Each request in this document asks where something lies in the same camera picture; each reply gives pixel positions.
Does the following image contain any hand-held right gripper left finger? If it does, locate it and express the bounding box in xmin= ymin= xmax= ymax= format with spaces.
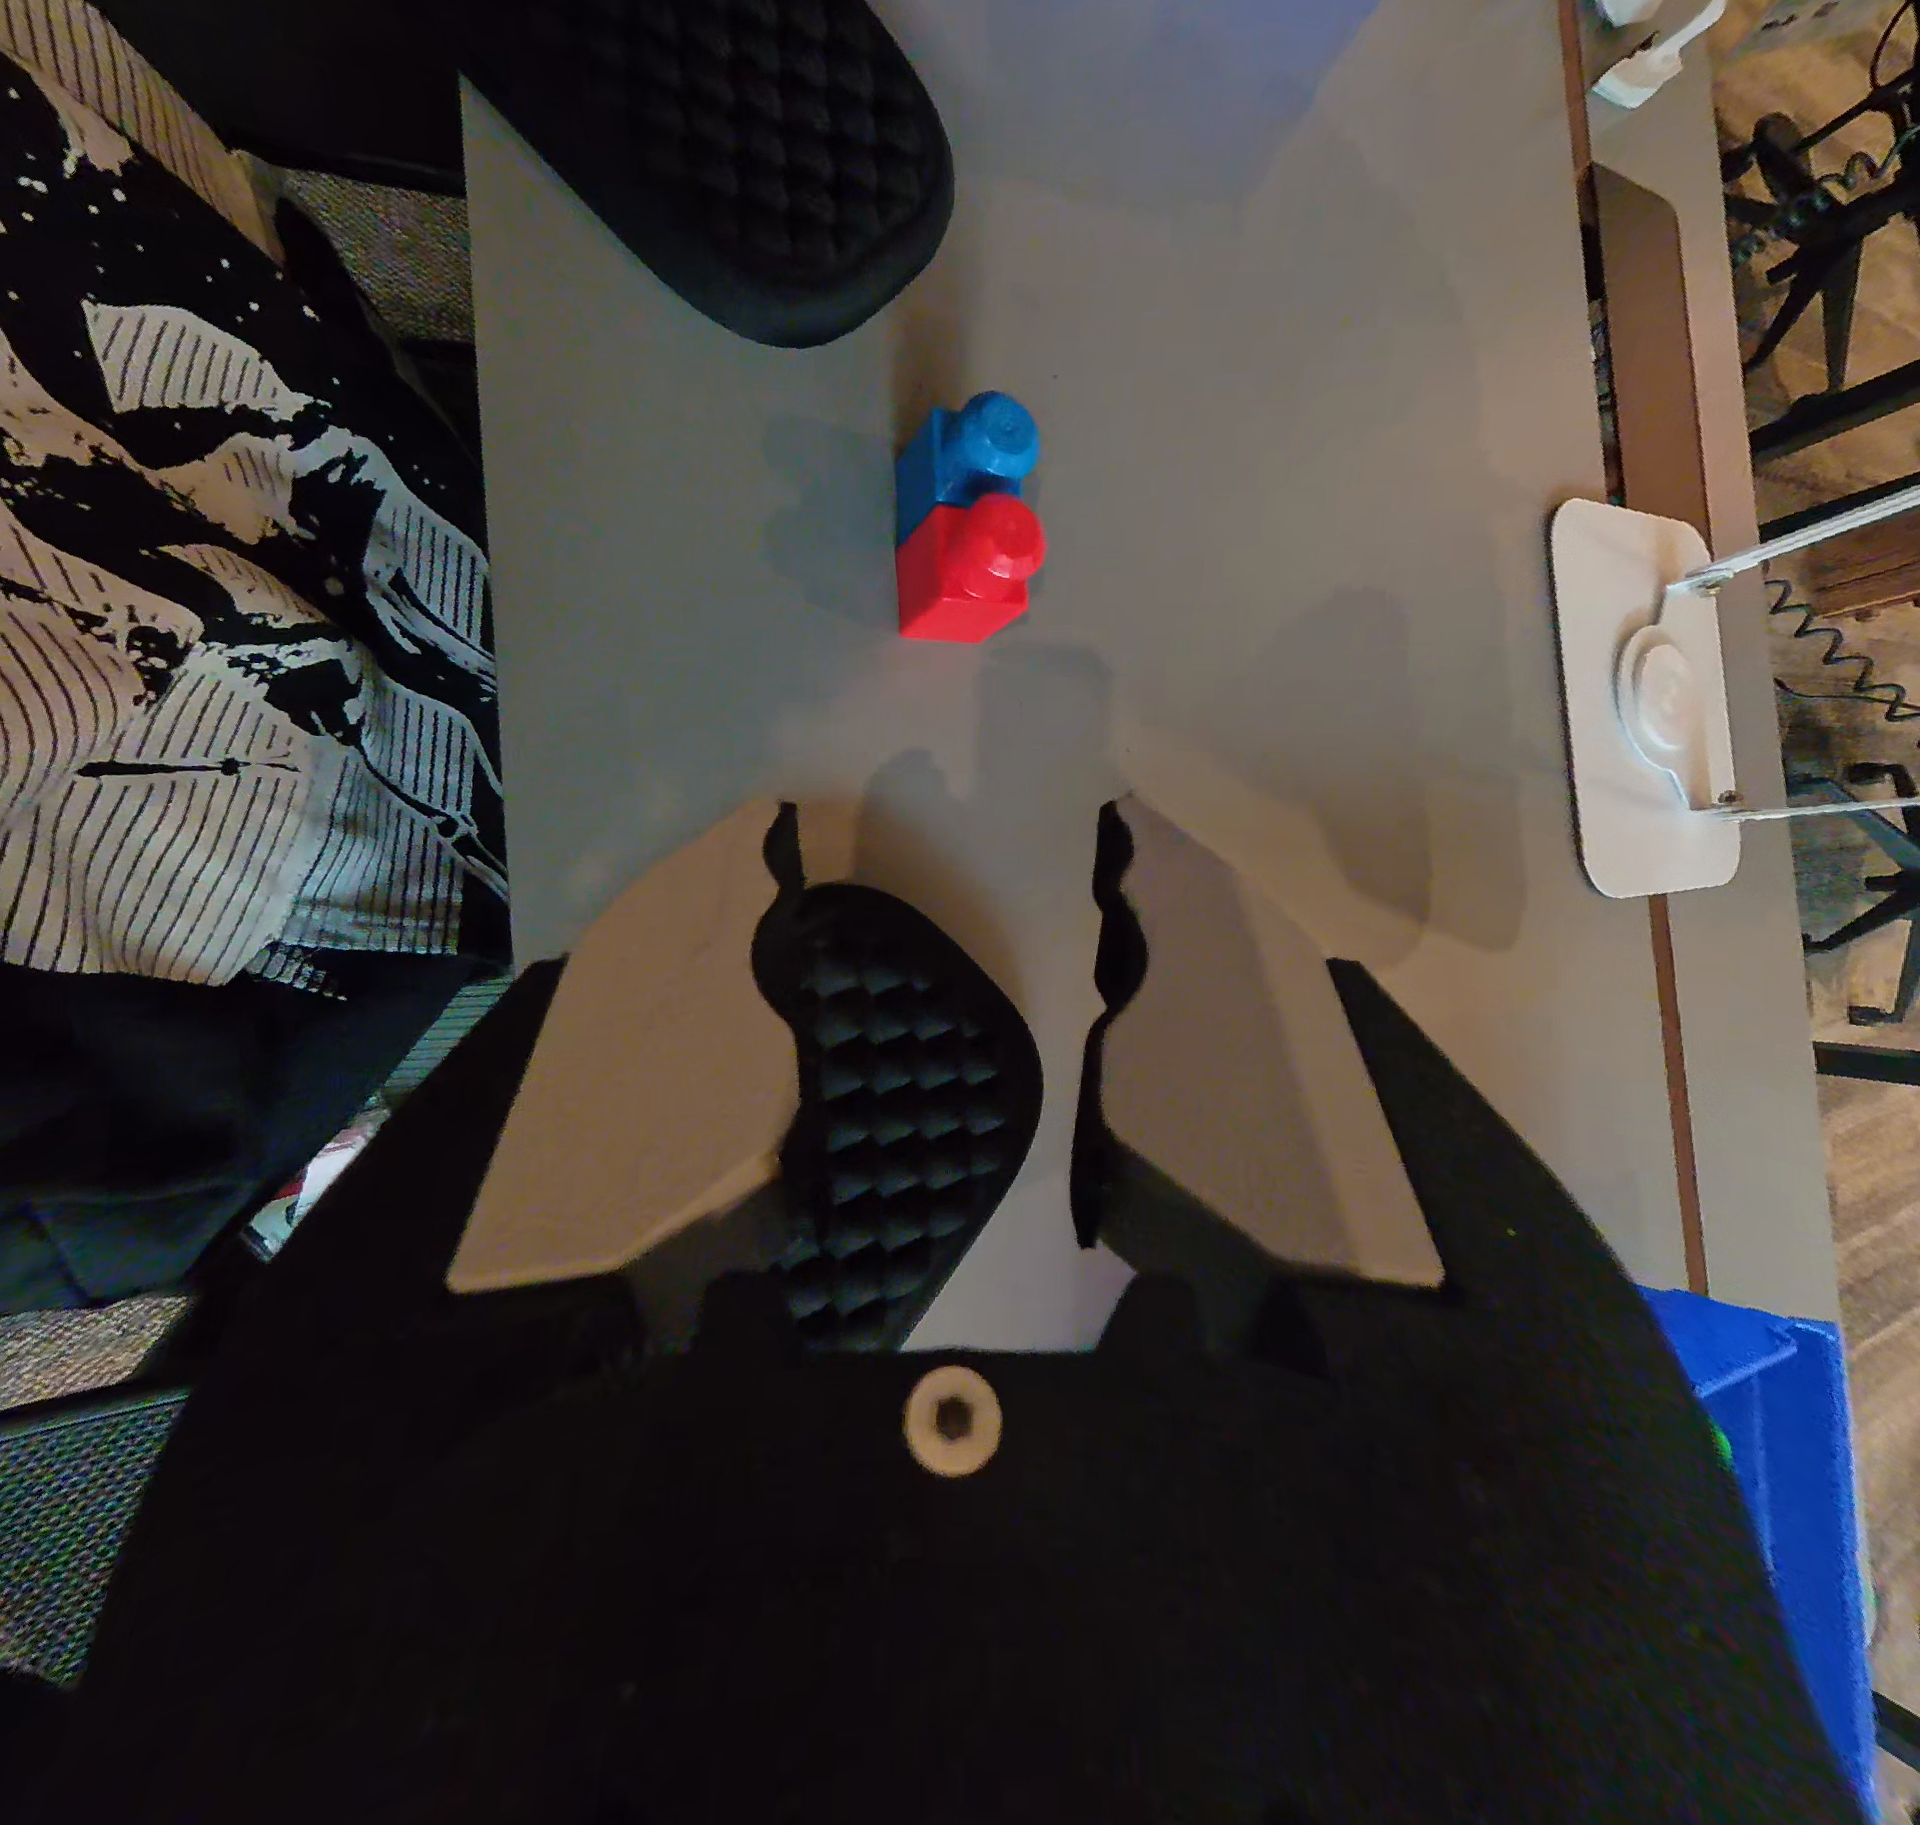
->
xmin=447 ymin=802 xmax=815 ymax=1293

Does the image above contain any blue plastic bin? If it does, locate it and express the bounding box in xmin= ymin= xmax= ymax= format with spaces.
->
xmin=1636 ymin=1285 xmax=1889 ymax=1825

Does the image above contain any black-and-white patterned garment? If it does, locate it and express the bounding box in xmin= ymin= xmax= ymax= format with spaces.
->
xmin=0 ymin=0 xmax=507 ymax=989

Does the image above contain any white tabletop display stand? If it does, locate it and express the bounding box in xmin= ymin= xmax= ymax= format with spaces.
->
xmin=1548 ymin=496 xmax=1920 ymax=899

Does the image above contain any red single-stud mega block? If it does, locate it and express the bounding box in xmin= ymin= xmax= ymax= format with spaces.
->
xmin=897 ymin=492 xmax=1049 ymax=644

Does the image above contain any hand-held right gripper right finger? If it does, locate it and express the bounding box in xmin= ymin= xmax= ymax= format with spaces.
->
xmin=1072 ymin=796 xmax=1448 ymax=1289

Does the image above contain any coiled black cable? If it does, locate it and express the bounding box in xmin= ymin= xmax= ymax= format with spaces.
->
xmin=1762 ymin=573 xmax=1920 ymax=726

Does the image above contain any black office chair base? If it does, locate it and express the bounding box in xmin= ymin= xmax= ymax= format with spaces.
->
xmin=1726 ymin=0 xmax=1920 ymax=464

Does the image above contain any blue single-stud mega block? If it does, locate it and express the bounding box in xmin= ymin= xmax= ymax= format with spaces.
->
xmin=896 ymin=390 xmax=1039 ymax=524

